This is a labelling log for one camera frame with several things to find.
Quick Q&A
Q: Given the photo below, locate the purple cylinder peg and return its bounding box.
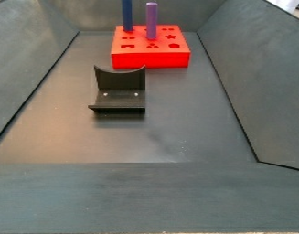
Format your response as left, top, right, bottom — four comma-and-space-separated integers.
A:
145, 2, 157, 39

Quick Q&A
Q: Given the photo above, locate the black curved fixture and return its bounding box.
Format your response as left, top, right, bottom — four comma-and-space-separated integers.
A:
88, 67, 145, 112

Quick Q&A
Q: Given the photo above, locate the blue square peg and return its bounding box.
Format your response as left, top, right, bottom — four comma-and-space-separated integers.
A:
121, 0, 133, 32

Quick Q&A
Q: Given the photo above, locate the red shape-sorter block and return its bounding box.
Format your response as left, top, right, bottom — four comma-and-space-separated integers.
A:
111, 25, 191, 69

